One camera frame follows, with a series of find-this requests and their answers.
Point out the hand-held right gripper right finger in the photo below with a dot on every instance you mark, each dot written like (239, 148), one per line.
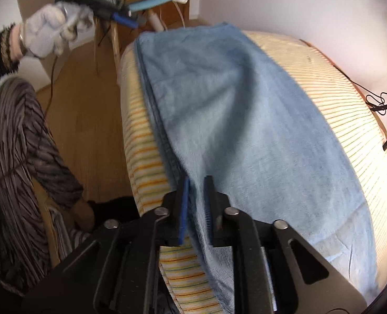
(209, 202)

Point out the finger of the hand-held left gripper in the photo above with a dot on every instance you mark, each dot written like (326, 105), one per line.
(124, 20)

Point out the person's left hand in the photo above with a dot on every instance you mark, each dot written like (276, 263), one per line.
(46, 29)

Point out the grey striped skirt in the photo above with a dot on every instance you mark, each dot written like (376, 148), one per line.
(13, 170)

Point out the blue chair with wooden legs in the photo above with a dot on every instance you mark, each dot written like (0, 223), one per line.
(147, 3)

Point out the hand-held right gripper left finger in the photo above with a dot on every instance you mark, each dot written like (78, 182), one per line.
(184, 209)

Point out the blue denim pants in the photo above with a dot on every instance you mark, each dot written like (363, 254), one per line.
(245, 121)

